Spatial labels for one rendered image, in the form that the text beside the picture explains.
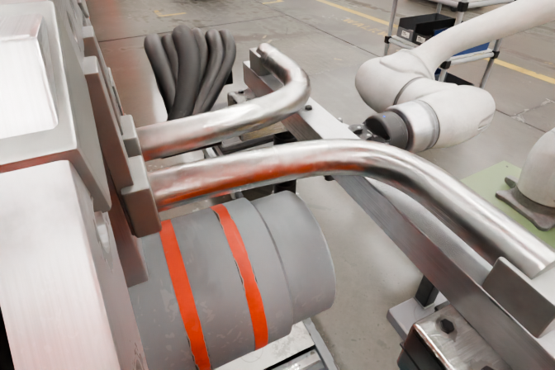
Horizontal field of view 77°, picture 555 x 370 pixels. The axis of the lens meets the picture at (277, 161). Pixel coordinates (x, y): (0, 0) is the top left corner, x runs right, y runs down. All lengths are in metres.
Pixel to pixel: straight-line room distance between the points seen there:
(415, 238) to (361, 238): 1.32
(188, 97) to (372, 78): 0.51
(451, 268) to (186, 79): 0.25
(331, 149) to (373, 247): 1.32
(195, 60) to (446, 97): 0.45
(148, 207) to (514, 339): 0.20
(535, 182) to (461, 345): 1.04
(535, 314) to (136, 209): 0.21
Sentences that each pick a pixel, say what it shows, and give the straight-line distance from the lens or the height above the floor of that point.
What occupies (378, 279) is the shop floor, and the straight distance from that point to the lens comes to 1.45.
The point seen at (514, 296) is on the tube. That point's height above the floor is 0.99.
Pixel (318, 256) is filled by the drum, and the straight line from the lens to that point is 0.32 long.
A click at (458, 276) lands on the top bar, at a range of 0.23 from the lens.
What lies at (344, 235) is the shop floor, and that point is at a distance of 1.56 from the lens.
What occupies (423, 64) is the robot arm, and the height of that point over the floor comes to 0.89.
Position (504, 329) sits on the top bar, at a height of 0.97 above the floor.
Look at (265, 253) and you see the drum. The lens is 0.30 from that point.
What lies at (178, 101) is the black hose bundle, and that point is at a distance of 0.33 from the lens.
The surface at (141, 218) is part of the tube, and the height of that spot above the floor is 1.00.
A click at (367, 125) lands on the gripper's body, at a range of 0.62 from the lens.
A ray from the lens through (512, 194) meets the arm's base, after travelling 1.34.
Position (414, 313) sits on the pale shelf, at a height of 0.45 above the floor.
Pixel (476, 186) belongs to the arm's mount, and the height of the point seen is 0.37.
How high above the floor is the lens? 1.14
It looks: 36 degrees down
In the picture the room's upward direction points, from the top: straight up
